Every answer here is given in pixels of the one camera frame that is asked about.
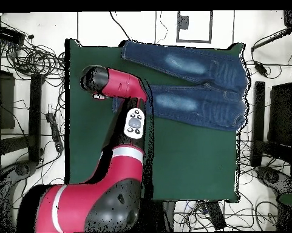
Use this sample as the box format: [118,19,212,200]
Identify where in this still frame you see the blue denim jeans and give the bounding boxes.
[111,39,250,133]

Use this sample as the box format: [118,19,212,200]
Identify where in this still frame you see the dark flat panel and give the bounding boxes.
[0,69,16,130]
[267,81,292,146]

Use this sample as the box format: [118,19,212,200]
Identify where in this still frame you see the black stand beam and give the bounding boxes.
[251,81,267,168]
[27,73,43,163]

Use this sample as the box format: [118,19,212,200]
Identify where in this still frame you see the black electronics box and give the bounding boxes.
[0,24,26,45]

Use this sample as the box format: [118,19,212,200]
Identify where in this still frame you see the small grey box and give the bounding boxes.
[177,15,189,30]

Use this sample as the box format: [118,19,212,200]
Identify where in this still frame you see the dark green table cloth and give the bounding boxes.
[64,38,245,206]

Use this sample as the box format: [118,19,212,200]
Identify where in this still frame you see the black power adapter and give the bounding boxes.
[253,60,269,78]

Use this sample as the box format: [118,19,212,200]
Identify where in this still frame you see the long black power strip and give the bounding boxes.
[199,200,227,231]

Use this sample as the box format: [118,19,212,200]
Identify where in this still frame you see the tangled black cable coil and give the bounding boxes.
[4,41,66,81]

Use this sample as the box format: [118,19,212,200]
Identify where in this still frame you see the grey rectangular frame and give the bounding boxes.
[175,10,213,44]

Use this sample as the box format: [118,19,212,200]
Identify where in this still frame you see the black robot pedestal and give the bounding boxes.
[140,200,175,232]

